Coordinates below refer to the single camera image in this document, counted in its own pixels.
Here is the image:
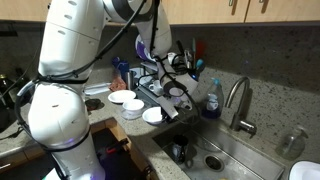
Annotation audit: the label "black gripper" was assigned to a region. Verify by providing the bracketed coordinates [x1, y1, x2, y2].
[160, 93, 195, 125]

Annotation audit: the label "white ribbed bowl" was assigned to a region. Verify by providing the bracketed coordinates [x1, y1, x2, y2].
[142, 106, 166, 126]

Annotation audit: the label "white bowl with flower print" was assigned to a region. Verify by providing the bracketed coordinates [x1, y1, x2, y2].
[122, 98, 145, 113]

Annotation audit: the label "large plate in rack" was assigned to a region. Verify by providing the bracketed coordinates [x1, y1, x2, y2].
[134, 33, 157, 63]

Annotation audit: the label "plain white mug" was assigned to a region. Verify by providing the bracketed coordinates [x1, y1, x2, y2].
[148, 79, 165, 96]

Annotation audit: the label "black mug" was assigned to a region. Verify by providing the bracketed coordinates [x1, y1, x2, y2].
[171, 134, 190, 164]

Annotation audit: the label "blue dish soap bottle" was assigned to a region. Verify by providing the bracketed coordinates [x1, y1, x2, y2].
[201, 77, 225, 120]

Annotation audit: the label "black utensil holder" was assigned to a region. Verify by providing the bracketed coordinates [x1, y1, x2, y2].
[186, 64, 206, 83]

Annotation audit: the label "silver metal cup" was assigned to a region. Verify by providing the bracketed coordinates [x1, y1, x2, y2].
[125, 70, 136, 91]

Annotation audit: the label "red black clamp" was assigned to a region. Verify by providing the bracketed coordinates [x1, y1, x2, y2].
[105, 138, 130, 155]

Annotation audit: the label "white mug with red print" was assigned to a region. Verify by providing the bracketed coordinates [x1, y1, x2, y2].
[166, 52, 179, 66]

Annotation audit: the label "blue spatula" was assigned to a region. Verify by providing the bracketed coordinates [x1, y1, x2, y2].
[194, 58, 205, 71]

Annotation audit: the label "round sink drain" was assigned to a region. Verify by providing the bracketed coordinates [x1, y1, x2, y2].
[203, 154, 225, 173]

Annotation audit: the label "black robot cart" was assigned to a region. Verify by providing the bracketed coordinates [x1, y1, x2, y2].
[91, 128, 151, 180]

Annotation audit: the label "black kitchen utensil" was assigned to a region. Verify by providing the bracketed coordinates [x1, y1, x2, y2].
[175, 39, 188, 68]

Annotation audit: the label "metal faucet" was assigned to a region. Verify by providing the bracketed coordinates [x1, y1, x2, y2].
[224, 76, 258, 138]

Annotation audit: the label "white flat tray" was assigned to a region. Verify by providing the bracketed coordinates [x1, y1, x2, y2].
[83, 82, 113, 96]

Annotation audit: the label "dark round lid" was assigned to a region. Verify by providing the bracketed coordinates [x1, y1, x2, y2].
[84, 98, 102, 111]

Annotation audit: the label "red spatula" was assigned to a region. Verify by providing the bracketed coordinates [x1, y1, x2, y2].
[195, 39, 207, 63]

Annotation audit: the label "stainless steel sink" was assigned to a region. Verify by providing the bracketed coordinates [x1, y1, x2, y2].
[152, 116, 286, 180]

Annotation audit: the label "wooden upper cabinets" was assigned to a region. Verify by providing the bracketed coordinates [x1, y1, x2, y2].
[0, 0, 320, 26]

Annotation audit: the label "clear glass jar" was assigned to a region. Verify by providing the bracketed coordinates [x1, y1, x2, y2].
[275, 125, 309, 162]

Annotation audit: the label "dark glass bottle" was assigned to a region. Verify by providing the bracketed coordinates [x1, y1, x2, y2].
[0, 73, 14, 104]

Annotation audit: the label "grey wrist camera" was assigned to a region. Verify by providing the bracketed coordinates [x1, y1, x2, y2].
[155, 95, 180, 120]

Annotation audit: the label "black wire dish rack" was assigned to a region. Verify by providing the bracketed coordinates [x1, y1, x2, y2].
[136, 49, 201, 113]

